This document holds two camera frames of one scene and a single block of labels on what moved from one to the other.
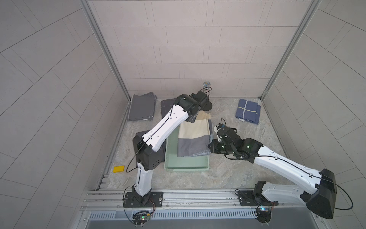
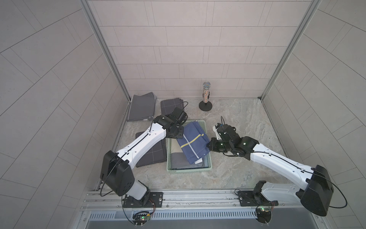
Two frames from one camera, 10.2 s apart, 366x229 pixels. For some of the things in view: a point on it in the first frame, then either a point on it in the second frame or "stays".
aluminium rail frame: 113,200 stays
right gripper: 213,149 stays
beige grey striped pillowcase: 194,139 → 178,161
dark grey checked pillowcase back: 166,105 stays
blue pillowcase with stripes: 248,111 → 194,141
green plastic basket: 174,163 stays
